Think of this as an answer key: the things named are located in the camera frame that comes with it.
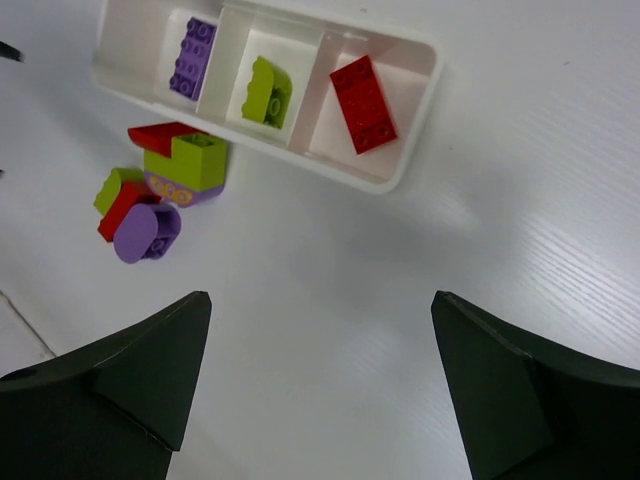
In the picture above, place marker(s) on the purple rounded lego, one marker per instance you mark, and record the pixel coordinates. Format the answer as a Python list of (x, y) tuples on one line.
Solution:
[(147, 232)]

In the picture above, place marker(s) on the purple patterned curved lego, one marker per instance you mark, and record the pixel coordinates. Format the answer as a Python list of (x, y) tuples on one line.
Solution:
[(192, 62)]

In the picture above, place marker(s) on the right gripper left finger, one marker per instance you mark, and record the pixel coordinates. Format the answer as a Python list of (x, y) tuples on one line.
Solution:
[(116, 408)]

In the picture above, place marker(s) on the purple patterned lego base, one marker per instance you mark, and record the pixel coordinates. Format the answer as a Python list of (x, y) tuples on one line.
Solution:
[(178, 194)]

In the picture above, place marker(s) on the small red lego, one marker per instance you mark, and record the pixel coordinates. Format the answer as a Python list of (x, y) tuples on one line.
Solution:
[(158, 137)]

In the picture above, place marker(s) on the green block lego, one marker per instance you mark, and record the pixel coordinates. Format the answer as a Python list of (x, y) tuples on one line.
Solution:
[(197, 161)]

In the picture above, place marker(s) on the white three-compartment tray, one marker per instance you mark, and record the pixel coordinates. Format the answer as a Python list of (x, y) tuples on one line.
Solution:
[(139, 41)]

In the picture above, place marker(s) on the red curved lego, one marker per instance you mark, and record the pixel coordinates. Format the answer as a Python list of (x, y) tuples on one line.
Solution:
[(364, 105)]

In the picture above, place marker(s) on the green lego by pile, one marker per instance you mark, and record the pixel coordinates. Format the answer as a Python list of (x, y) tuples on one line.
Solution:
[(112, 186)]

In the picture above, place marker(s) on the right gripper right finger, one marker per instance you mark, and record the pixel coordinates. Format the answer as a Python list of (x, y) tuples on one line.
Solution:
[(530, 408)]

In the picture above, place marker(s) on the green curved lego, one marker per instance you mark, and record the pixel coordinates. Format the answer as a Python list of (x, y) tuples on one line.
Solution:
[(268, 94)]

